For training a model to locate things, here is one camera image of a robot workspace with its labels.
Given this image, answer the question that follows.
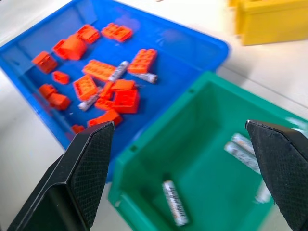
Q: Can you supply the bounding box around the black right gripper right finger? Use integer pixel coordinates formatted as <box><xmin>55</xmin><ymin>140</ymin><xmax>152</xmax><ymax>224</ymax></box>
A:
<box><xmin>244</xmin><ymin>119</ymin><xmax>308</xmax><ymax>231</ymax></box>

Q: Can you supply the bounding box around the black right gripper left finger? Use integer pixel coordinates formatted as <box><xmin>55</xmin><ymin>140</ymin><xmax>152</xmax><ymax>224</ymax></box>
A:
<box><xmin>7</xmin><ymin>121</ymin><xmax>115</xmax><ymax>231</ymax></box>

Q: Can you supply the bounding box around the green plastic bin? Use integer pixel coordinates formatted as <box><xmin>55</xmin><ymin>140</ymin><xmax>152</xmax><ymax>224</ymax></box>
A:
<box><xmin>107</xmin><ymin>71</ymin><xmax>308</xmax><ymax>231</ymax></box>

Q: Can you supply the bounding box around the yellow plastic bin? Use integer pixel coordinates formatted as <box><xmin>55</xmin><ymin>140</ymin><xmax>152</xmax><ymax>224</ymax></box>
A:
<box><xmin>227</xmin><ymin>0</ymin><xmax>308</xmax><ymax>46</ymax></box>

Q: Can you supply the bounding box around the small orange building block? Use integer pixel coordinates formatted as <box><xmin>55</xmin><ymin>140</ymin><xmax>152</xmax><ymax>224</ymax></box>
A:
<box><xmin>52</xmin><ymin>71</ymin><xmax>70</xmax><ymax>84</ymax></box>
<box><xmin>99</xmin><ymin>81</ymin><xmax>114</xmax><ymax>100</ymax></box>
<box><xmin>71</xmin><ymin>124</ymin><xmax>86</xmax><ymax>135</ymax></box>
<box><xmin>94</xmin><ymin>98</ymin><xmax>115</xmax><ymax>111</ymax></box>

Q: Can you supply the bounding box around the orange plastic building brick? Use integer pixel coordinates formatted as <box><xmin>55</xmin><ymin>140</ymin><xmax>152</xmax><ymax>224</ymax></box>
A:
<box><xmin>81</xmin><ymin>59</ymin><xmax>118</xmax><ymax>82</ymax></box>

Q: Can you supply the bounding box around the orange sloped building block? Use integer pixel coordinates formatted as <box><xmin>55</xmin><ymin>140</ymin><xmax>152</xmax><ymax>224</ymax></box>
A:
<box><xmin>63</xmin><ymin>34</ymin><xmax>87</xmax><ymax>61</ymax></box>

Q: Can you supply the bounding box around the blue plastic tray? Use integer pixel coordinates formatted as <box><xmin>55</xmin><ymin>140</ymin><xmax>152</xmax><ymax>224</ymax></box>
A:
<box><xmin>0</xmin><ymin>0</ymin><xmax>230</xmax><ymax>181</ymax></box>

